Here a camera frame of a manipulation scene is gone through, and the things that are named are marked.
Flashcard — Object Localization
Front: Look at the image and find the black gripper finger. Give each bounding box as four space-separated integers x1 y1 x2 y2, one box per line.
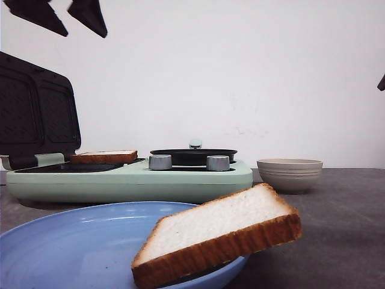
67 0 108 38
4 0 68 37
377 75 385 91

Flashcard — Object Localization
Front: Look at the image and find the breakfast maker hinged lid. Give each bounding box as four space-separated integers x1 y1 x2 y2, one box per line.
1 52 81 170

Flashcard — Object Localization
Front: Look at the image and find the beige ceramic bowl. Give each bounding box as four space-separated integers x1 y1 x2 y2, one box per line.
256 158 323 193

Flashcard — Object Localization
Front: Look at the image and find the white bread slice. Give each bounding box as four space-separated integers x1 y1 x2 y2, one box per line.
131 183 302 288
70 150 138 164

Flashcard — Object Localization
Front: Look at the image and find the mint green breakfast maker base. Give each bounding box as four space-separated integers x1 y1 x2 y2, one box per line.
1 140 253 204

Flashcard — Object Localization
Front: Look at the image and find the left silver control knob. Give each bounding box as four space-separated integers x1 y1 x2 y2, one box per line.
149 154 172 170

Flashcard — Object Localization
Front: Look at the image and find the silver control knob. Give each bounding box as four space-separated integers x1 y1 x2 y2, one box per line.
149 154 172 170
206 155 230 172

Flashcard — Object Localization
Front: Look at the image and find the black round frying pan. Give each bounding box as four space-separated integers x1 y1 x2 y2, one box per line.
150 149 238 166

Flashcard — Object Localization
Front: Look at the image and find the right silver control knob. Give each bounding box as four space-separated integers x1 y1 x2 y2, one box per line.
206 155 230 172

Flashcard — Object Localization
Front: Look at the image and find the blue ceramic plate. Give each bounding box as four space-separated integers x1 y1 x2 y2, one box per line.
0 201 250 289

